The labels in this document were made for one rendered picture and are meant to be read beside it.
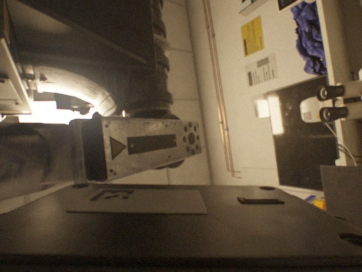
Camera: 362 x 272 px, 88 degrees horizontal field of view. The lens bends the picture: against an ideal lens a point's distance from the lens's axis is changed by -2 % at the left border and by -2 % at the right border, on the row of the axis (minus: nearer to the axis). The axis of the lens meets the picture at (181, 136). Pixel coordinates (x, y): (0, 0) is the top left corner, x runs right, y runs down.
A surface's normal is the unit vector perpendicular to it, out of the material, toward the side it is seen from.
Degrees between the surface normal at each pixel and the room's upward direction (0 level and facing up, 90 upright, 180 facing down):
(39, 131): 138
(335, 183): 86
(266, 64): 90
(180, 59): 180
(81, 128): 157
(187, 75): 180
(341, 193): 86
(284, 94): 86
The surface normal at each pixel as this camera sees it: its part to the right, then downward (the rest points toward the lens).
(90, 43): 0.10, 0.99
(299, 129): -0.85, 0.11
